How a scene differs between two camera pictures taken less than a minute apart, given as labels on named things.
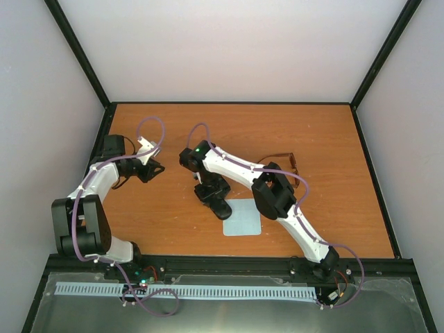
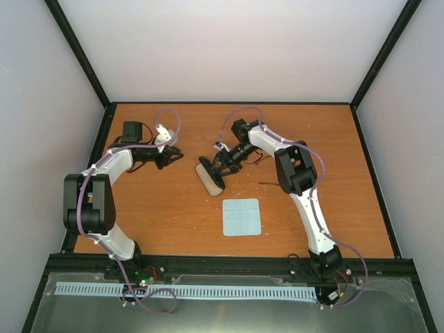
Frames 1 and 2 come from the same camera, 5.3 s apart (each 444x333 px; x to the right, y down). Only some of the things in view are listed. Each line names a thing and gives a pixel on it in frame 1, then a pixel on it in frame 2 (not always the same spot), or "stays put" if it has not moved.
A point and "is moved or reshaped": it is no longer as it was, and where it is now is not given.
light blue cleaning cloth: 245,219 stays put
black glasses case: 219,205 is moved or reshaped
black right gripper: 224,188 to 224,157
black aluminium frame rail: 211,264 stays put
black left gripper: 147,174 to 163,161
